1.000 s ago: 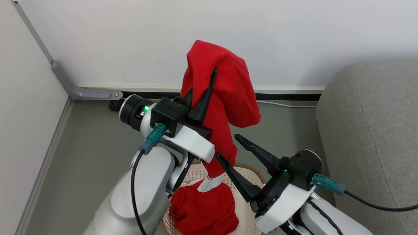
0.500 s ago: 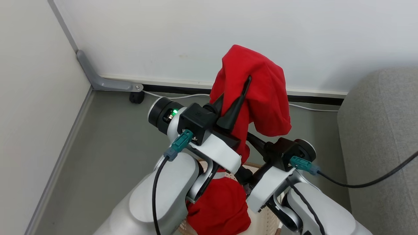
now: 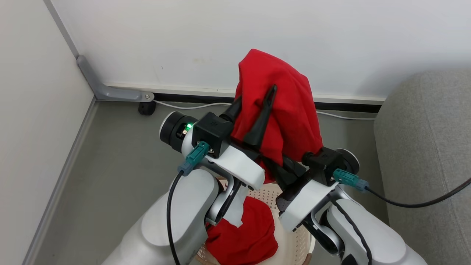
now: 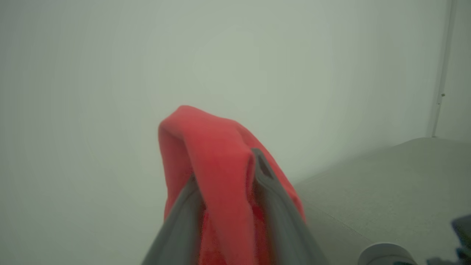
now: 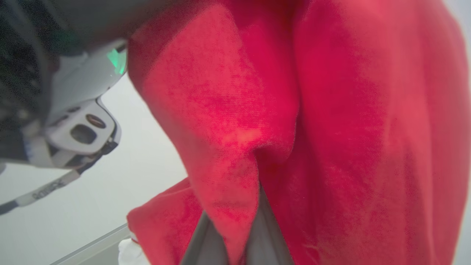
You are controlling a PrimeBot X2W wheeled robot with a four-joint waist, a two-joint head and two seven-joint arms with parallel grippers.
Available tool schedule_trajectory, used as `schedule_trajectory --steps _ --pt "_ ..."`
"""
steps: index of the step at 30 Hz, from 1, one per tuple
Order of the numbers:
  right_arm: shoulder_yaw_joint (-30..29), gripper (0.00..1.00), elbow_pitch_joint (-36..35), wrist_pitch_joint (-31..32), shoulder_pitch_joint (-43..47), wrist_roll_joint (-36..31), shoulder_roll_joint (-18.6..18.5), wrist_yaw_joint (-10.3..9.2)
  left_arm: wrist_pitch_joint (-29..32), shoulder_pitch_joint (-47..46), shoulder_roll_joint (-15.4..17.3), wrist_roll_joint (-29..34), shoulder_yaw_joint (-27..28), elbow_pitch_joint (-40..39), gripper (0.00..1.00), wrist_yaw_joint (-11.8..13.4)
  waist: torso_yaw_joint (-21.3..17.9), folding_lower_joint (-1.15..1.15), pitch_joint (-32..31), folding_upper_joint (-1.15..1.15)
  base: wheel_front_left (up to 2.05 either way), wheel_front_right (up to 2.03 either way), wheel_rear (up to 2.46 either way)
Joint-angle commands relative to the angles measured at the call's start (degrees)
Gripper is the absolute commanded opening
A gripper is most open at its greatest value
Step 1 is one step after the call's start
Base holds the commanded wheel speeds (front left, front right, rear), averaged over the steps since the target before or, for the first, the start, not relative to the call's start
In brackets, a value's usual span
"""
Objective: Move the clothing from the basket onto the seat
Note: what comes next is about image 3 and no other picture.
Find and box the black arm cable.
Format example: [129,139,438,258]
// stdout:
[166,171,184,265]
[366,178,471,209]

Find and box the black baseboard strip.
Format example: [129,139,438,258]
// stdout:
[153,93,382,113]

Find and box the teal cable connector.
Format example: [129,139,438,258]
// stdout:
[333,169,369,192]
[178,142,210,176]

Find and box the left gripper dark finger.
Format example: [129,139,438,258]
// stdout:
[220,95,242,123]
[242,84,277,151]

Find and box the grey metal floor bracket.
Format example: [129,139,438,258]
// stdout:
[77,55,155,102]

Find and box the grey fabric sofa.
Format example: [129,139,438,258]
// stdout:
[373,70,471,265]

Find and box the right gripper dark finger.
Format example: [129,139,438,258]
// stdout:
[283,157,307,177]
[276,173,311,212]

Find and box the teal right cable connector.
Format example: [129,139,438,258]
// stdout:
[333,169,369,192]

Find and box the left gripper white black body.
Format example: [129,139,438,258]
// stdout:
[160,110,266,190]

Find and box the teal left cable connector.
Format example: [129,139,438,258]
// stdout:
[178,142,210,176]

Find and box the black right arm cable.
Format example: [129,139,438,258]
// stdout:
[366,178,471,209]

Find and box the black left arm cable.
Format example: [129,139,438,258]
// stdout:
[166,171,184,265]

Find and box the red and white garment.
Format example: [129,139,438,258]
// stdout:
[205,49,324,265]

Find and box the black caster wheel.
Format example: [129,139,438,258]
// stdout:
[138,101,156,116]

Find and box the grey wall edge trim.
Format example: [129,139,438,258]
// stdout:
[22,98,99,265]

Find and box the cream perforated laundry basket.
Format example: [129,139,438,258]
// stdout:
[195,177,317,265]

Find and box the white floor cable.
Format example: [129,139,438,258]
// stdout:
[154,100,376,121]

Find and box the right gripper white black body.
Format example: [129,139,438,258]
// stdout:
[279,148,360,232]

